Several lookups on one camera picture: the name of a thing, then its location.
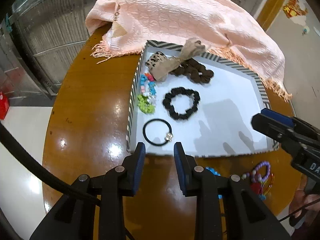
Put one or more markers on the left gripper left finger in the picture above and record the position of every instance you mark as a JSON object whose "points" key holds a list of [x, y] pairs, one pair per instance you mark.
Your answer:
{"points": [[134, 166]]}

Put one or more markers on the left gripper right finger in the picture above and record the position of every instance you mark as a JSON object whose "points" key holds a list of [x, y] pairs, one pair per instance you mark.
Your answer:
{"points": [[185, 171]]}

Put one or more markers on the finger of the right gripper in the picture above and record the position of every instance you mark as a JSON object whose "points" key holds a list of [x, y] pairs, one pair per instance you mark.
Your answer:
{"points": [[277, 114], [276, 129]]}

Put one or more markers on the red satin bow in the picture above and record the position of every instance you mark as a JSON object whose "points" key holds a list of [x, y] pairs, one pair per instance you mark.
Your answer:
{"points": [[257, 188]]}

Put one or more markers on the black scrunchie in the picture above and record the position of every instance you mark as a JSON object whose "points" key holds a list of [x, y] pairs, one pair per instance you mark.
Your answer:
{"points": [[194, 95]]}

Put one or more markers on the brown scrunchie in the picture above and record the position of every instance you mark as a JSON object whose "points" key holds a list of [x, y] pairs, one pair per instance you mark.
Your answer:
{"points": [[194, 71]]}

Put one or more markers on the leopard print bow scrunchie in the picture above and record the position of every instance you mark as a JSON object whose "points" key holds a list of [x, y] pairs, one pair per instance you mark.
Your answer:
{"points": [[160, 66]]}

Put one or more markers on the right hand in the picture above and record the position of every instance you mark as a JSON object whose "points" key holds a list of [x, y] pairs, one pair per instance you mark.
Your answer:
{"points": [[301, 199]]}

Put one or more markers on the striped white tray box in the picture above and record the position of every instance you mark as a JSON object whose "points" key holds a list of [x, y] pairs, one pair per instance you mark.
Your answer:
{"points": [[221, 126]]}

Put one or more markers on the red plastic container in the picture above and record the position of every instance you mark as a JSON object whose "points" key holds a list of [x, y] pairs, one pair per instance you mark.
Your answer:
{"points": [[4, 106]]}

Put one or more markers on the pink fringed blanket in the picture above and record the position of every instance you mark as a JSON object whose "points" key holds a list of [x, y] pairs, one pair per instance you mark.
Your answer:
{"points": [[224, 28]]}

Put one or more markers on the red wall decoration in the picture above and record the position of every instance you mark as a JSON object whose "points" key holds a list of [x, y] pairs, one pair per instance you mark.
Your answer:
{"points": [[296, 11]]}

